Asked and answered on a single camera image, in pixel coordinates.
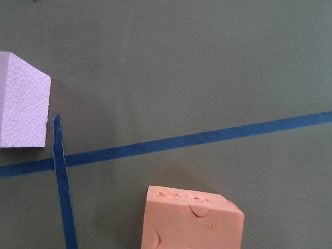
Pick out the orange foam cube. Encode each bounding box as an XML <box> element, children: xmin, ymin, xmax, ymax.
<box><xmin>141</xmin><ymin>186</ymin><xmax>244</xmax><ymax>248</ymax></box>

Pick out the pink foam cube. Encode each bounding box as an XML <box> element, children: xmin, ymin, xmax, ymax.
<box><xmin>1</xmin><ymin>51</ymin><xmax>51</xmax><ymax>148</ymax></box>

